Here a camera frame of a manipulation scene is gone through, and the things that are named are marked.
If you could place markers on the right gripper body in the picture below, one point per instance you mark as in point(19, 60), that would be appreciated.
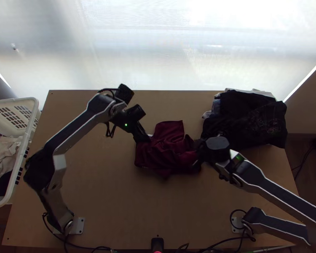
point(201, 152)

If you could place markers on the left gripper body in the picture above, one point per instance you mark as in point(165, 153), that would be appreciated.
point(141, 133)

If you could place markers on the maroon t-shirt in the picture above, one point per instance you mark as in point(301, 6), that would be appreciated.
point(166, 152)

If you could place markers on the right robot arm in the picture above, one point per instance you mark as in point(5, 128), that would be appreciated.
point(266, 184)

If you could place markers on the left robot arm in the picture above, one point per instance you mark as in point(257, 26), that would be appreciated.
point(76, 126)

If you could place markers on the heap of clothes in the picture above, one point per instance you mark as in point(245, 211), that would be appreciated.
point(250, 121)

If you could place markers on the white laundry basket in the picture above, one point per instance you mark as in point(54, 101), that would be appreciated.
point(18, 110)

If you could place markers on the white garment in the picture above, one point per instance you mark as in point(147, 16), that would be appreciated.
point(6, 152)

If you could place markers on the black garment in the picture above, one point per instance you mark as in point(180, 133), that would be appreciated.
point(2, 184)

